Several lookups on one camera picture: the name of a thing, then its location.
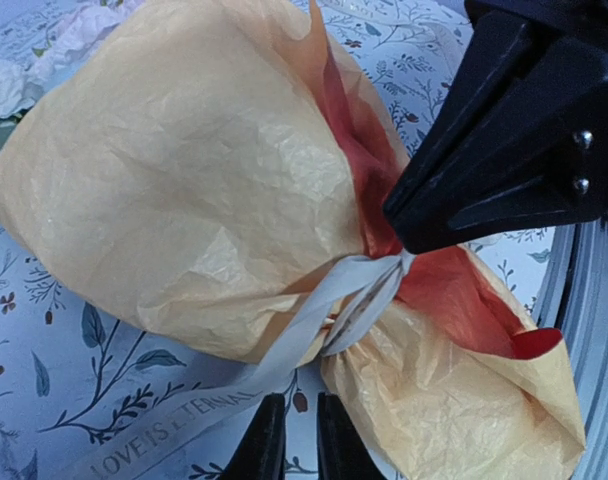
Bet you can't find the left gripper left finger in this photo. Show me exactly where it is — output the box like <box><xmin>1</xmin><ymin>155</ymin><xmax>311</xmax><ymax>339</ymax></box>
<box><xmin>221</xmin><ymin>393</ymin><xmax>286</xmax><ymax>480</ymax></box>

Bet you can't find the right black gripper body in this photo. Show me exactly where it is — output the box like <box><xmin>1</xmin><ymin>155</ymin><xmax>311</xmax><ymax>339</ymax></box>
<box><xmin>463</xmin><ymin>1</ymin><xmax>608</xmax><ymax>230</ymax></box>

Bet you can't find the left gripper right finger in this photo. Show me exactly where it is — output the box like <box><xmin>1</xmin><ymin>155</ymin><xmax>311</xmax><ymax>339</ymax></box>
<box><xmin>316</xmin><ymin>393</ymin><xmax>384</xmax><ymax>480</ymax></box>

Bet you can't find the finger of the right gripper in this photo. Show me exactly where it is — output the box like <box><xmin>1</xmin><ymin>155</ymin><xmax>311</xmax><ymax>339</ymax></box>
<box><xmin>384</xmin><ymin>9</ymin><xmax>564</xmax><ymax>210</ymax></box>
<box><xmin>383</xmin><ymin>37</ymin><xmax>608</xmax><ymax>254</ymax></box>

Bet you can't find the white printed ribbon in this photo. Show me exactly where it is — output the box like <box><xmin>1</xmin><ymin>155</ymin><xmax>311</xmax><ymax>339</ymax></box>
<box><xmin>63</xmin><ymin>251</ymin><xmax>415</xmax><ymax>479</ymax></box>

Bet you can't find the aluminium front rail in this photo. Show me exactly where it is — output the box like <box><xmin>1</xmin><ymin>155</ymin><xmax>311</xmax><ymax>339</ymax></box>
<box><xmin>534</xmin><ymin>220</ymin><xmax>608</xmax><ymax>479</ymax></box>

